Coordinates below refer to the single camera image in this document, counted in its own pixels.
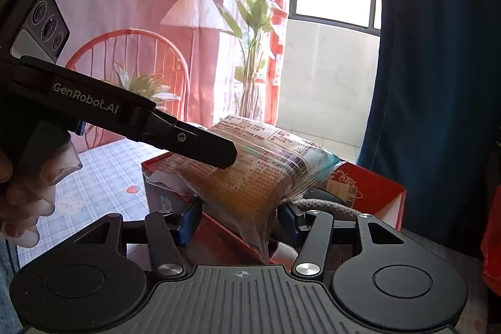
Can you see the clear bread packet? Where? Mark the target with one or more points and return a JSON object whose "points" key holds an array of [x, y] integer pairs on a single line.
{"points": [[242, 181]]}

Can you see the checked tablecloth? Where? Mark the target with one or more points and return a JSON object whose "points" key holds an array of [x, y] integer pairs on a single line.
{"points": [[105, 177]]}

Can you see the blue curtain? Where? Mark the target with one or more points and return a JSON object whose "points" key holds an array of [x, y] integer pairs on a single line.
{"points": [[438, 64]]}

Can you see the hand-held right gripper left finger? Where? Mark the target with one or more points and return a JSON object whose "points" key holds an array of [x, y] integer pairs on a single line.
{"points": [[191, 218]]}

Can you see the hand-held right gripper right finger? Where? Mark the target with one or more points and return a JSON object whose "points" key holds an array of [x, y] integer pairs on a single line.
{"points": [[287, 218]]}

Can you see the red cardboard box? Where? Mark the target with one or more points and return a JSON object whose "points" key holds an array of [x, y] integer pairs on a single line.
{"points": [[375, 189]]}

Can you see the person's left hand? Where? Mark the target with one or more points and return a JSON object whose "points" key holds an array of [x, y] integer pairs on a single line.
{"points": [[27, 201]]}

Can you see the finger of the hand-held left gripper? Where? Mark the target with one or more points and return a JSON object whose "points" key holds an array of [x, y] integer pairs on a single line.
{"points": [[199, 146]]}

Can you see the red plastic bag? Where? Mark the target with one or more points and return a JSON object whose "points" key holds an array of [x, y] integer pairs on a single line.
{"points": [[492, 255]]}

